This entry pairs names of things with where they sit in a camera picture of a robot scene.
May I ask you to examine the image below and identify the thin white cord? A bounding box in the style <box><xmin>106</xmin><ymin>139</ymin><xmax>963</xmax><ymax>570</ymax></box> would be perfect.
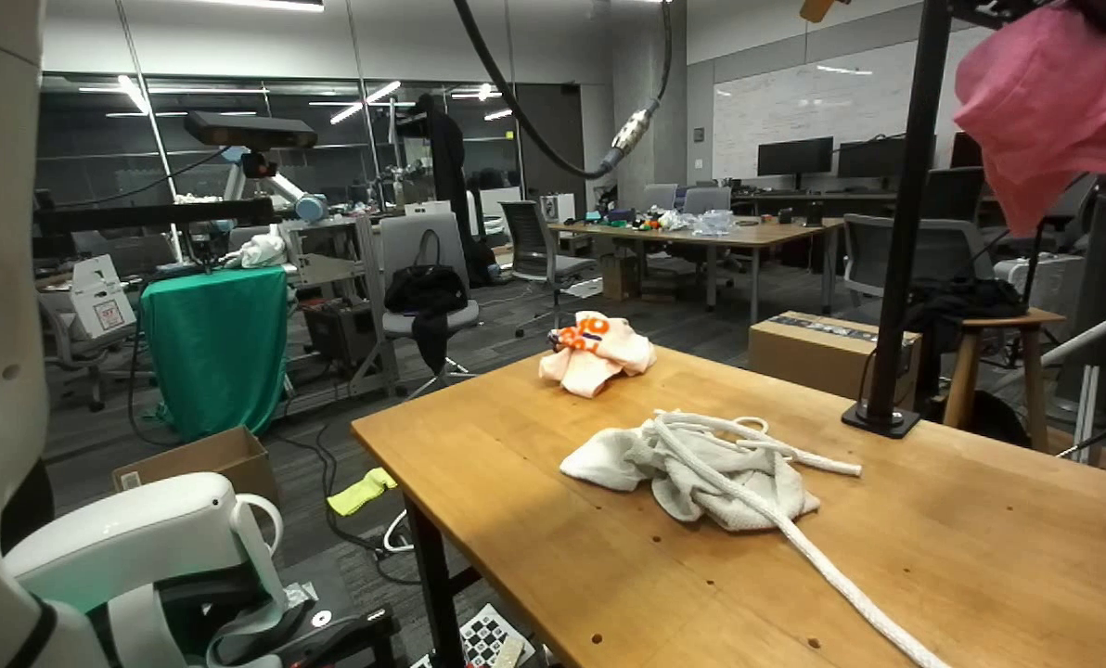
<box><xmin>686</xmin><ymin>412</ymin><xmax>779</xmax><ymax>453</ymax></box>

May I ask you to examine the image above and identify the silver tripod leg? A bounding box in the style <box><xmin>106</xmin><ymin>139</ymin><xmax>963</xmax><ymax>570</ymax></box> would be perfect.
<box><xmin>1040</xmin><ymin>292</ymin><xmax>1106</xmax><ymax>468</ymax></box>

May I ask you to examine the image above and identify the wooden office desk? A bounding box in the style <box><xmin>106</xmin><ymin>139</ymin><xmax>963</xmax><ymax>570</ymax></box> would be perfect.
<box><xmin>560</xmin><ymin>213</ymin><xmax>846</xmax><ymax>328</ymax></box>

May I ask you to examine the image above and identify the grey mesh office chair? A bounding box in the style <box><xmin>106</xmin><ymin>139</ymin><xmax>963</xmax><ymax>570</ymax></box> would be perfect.
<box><xmin>841</xmin><ymin>213</ymin><xmax>990</xmax><ymax>303</ymax></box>

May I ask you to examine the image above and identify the black computer monitor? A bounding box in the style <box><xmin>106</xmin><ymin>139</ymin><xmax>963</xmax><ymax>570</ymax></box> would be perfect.
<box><xmin>836</xmin><ymin>133</ymin><xmax>912</xmax><ymax>186</ymax></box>
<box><xmin>753</xmin><ymin>133</ymin><xmax>836</xmax><ymax>182</ymax></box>

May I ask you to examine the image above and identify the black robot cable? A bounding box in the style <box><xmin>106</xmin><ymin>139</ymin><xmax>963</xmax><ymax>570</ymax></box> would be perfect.
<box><xmin>452</xmin><ymin>0</ymin><xmax>686</xmax><ymax>186</ymax></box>

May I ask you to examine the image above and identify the black vertical stand pole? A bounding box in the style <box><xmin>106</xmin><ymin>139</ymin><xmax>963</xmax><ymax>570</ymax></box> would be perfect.
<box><xmin>837</xmin><ymin>0</ymin><xmax>959</xmax><ymax>447</ymax></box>

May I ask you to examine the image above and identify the white paper sign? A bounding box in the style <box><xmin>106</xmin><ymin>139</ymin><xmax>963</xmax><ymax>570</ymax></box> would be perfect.
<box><xmin>67</xmin><ymin>251</ymin><xmax>139</xmax><ymax>343</ymax></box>

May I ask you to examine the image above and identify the checkerboard calibration sheet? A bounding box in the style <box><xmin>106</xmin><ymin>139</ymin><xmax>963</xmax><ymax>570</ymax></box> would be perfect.
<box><xmin>452</xmin><ymin>603</ymin><xmax>535</xmax><ymax>668</ymax></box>

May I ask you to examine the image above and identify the black bag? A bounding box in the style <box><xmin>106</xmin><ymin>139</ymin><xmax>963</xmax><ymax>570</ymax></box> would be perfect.
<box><xmin>382</xmin><ymin>259</ymin><xmax>472</xmax><ymax>375</ymax></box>

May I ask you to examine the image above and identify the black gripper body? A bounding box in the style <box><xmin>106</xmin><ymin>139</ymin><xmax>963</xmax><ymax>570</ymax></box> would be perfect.
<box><xmin>947</xmin><ymin>0</ymin><xmax>1058</xmax><ymax>29</ymax></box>

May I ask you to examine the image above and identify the round wooden stool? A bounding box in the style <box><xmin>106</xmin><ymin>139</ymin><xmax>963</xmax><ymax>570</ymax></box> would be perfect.
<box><xmin>938</xmin><ymin>309</ymin><xmax>1065</xmax><ymax>437</ymax></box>

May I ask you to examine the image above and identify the white grey towel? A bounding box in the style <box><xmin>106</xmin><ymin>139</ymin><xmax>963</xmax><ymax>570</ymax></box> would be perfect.
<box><xmin>557</xmin><ymin>412</ymin><xmax>822</xmax><ymax>537</ymax></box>

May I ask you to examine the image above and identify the yellow green floor object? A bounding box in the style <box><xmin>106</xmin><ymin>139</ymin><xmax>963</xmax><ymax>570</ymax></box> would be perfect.
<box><xmin>321</xmin><ymin>459</ymin><xmax>397</xmax><ymax>521</ymax></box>

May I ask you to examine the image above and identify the green cloth table cover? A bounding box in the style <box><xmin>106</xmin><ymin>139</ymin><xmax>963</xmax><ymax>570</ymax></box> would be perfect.
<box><xmin>128</xmin><ymin>259</ymin><xmax>291</xmax><ymax>437</ymax></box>

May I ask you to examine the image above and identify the cardboard box with black tape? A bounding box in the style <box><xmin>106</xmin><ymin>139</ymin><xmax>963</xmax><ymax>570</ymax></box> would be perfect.
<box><xmin>745</xmin><ymin>309</ymin><xmax>924</xmax><ymax>401</ymax></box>

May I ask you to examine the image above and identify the small open cardboard box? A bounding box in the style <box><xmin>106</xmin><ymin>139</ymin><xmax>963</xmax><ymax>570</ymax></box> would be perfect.
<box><xmin>105</xmin><ymin>423</ymin><xmax>280</xmax><ymax>504</ymax></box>

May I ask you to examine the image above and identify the wall whiteboard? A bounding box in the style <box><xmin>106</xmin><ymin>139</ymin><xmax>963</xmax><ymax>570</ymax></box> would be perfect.
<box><xmin>710</xmin><ymin>24</ymin><xmax>968</xmax><ymax>188</ymax></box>

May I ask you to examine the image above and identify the black jacket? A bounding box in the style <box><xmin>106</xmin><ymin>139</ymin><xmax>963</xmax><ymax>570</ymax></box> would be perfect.
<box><xmin>901</xmin><ymin>276</ymin><xmax>1026</xmax><ymax>363</ymax></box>

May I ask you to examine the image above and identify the cream shirt orange blue print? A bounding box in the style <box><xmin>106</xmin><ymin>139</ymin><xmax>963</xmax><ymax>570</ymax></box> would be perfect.
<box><xmin>535</xmin><ymin>309</ymin><xmax>659</xmax><ymax>401</ymax></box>

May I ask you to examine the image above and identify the white crumpled bag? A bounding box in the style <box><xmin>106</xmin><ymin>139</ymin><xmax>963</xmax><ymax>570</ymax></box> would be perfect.
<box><xmin>223</xmin><ymin>222</ymin><xmax>291</xmax><ymax>271</ymax></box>

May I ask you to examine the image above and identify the thick white braided rope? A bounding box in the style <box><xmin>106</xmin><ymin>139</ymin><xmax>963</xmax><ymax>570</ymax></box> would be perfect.
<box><xmin>646</xmin><ymin>410</ymin><xmax>954</xmax><ymax>668</ymax></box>

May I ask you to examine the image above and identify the grey swivel chair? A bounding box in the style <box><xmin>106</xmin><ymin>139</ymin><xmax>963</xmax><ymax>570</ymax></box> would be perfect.
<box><xmin>362</xmin><ymin>202</ymin><xmax>481</xmax><ymax>390</ymax></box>

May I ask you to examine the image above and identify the pink t-shirt orange print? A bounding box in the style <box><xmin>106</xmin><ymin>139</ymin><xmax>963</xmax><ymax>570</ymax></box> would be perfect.
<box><xmin>954</xmin><ymin>0</ymin><xmax>1106</xmax><ymax>240</ymax></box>

